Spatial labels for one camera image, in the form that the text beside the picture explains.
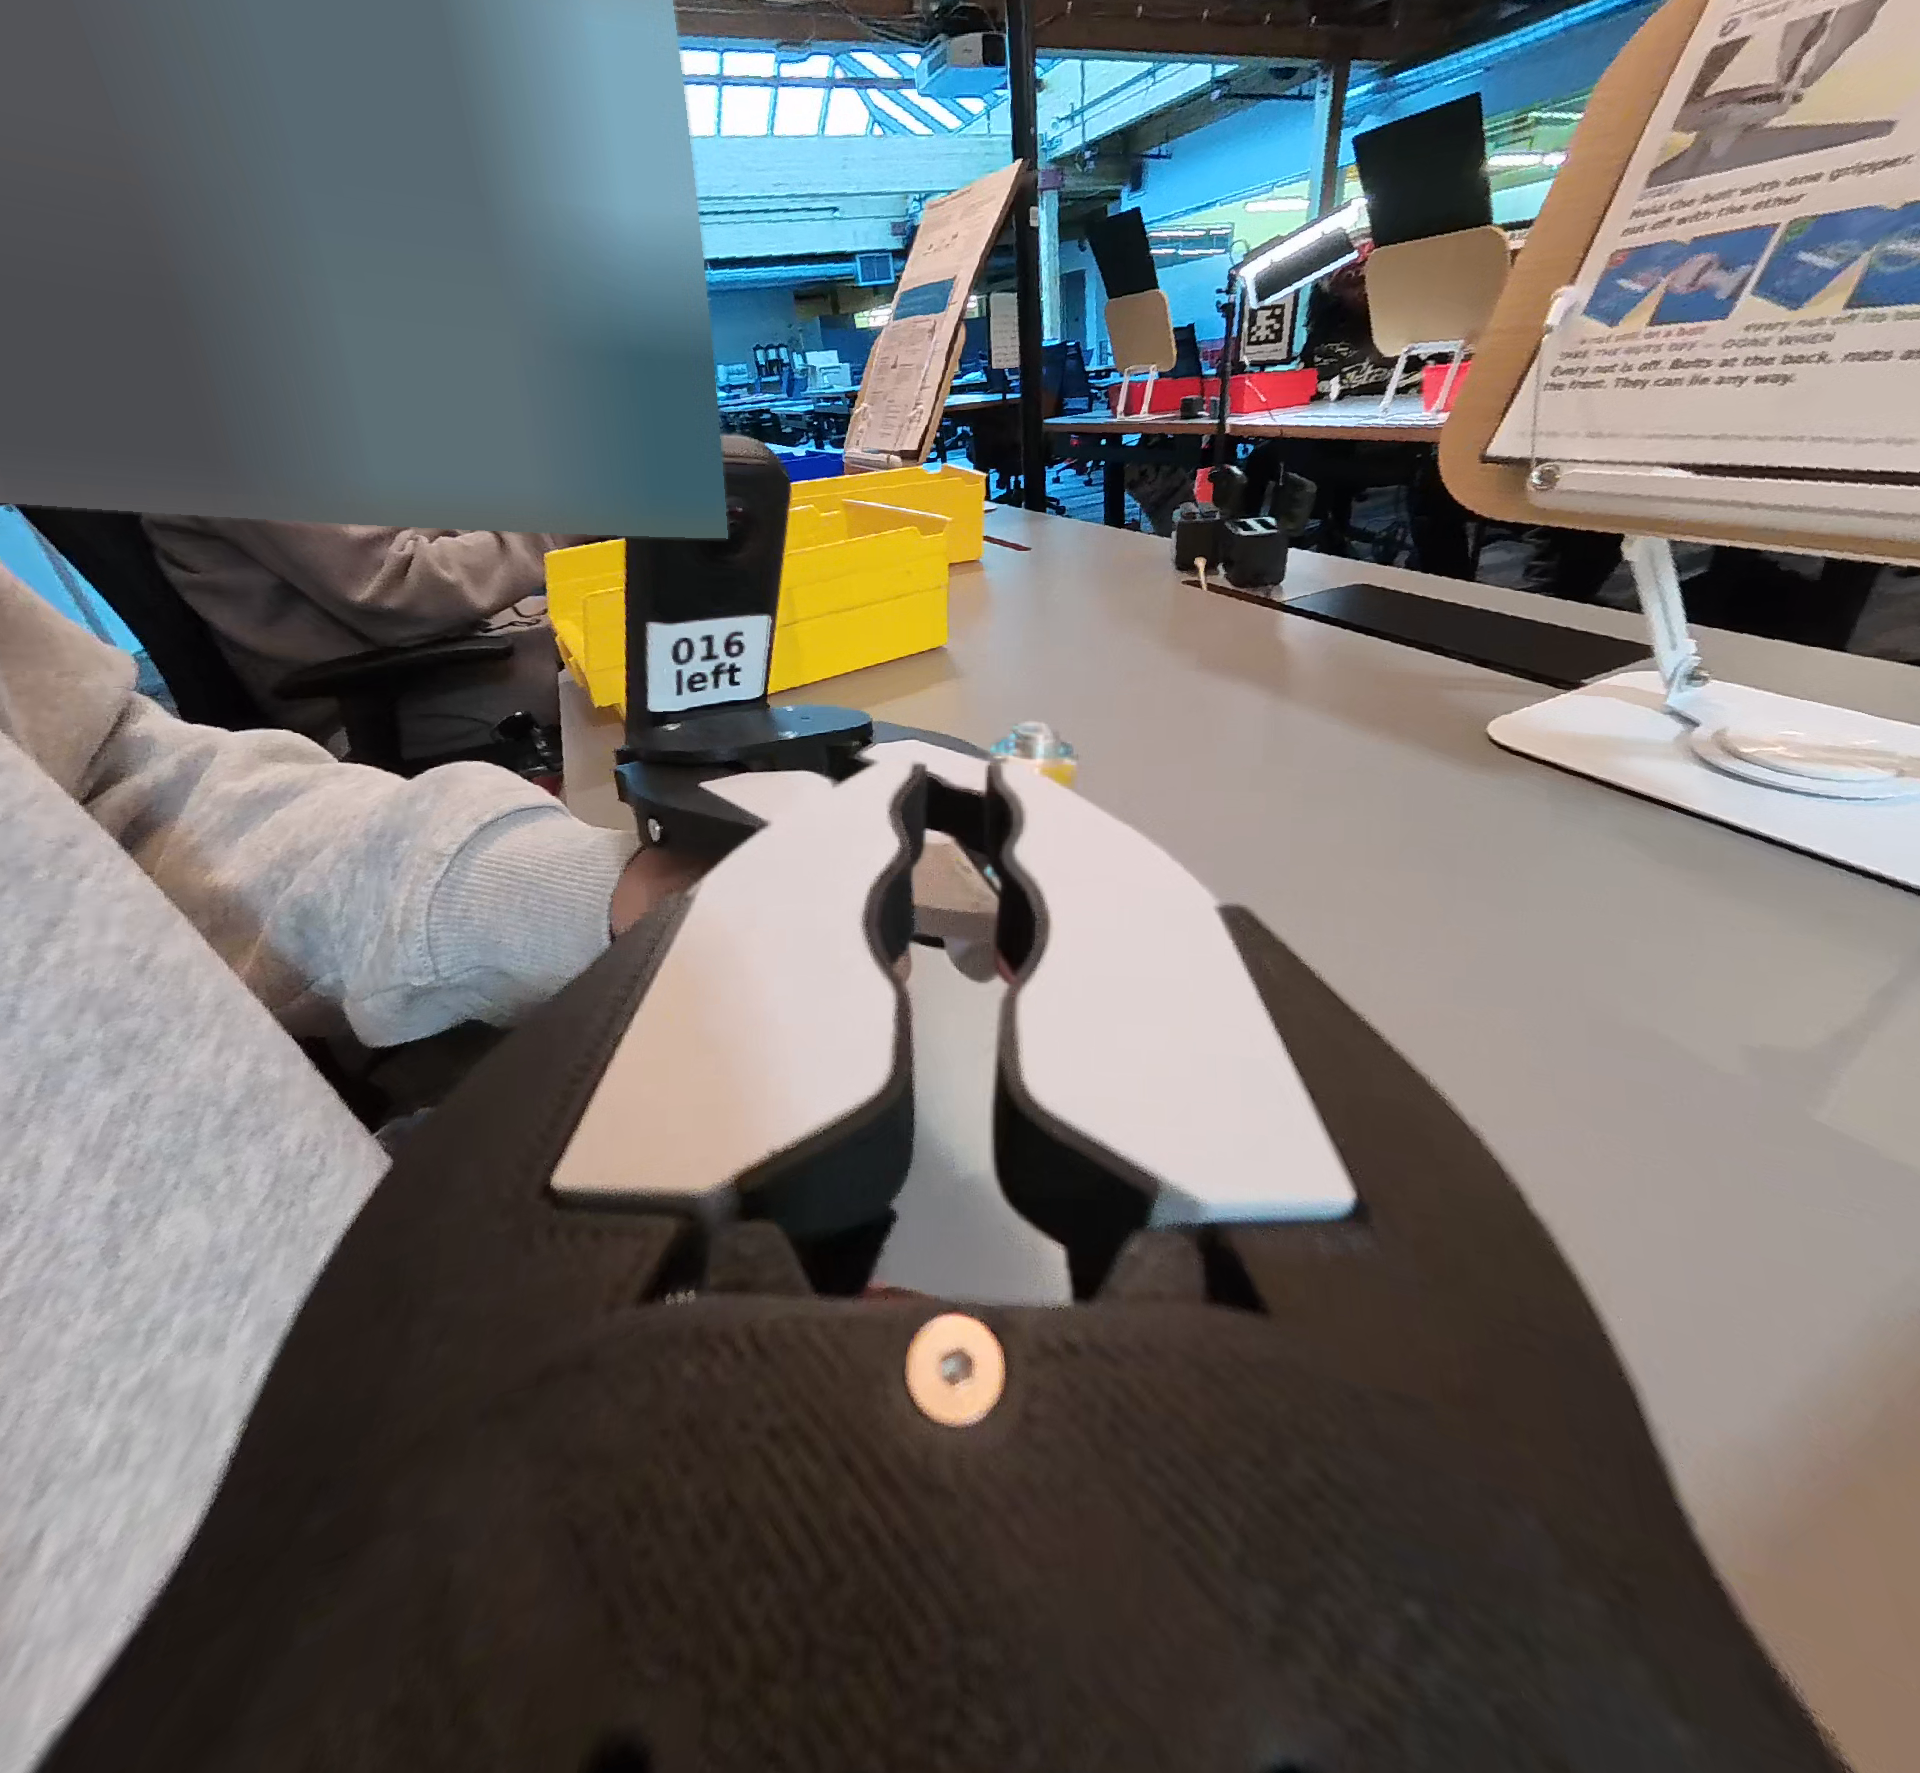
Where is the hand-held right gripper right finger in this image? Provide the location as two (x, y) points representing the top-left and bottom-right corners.
(987, 757), (1363, 1296)

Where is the yellow plastic bin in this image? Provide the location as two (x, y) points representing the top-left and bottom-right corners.
(787, 460), (988, 559)
(543, 524), (954, 724)

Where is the brown cardboard sign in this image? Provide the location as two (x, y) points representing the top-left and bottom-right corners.
(843, 158), (1029, 469)

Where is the black support pole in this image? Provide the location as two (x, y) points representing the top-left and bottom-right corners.
(1000, 0), (1050, 514)

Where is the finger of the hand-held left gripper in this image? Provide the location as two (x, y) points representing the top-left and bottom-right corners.
(693, 750), (887, 836)
(906, 835), (1004, 957)

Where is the person's left hand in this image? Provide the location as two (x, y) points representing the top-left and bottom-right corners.
(607, 844), (701, 938)

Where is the black desk strip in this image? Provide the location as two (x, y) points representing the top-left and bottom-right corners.
(1221, 582), (1653, 692)

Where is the grey desk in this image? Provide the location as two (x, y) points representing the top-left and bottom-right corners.
(557, 499), (1920, 1773)

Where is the printed instruction sheet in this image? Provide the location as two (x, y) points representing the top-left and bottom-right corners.
(1485, 0), (1920, 474)

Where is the person's left forearm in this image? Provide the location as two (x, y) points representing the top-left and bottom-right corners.
(0, 557), (640, 1053)

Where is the white bar lamp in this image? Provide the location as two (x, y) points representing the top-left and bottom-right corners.
(1233, 221), (1360, 303)

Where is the black office chair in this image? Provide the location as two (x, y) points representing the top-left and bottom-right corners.
(22, 504), (518, 772)

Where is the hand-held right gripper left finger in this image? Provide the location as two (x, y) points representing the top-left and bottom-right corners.
(550, 754), (920, 1242)

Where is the background desk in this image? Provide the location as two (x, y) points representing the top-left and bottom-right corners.
(1045, 400), (1457, 443)

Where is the person's torso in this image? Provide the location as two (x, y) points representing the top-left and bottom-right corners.
(0, 737), (393, 1773)

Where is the wooden document stand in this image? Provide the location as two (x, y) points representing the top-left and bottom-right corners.
(1082, 208), (1181, 418)
(1349, 93), (1512, 394)
(1438, 0), (1920, 893)

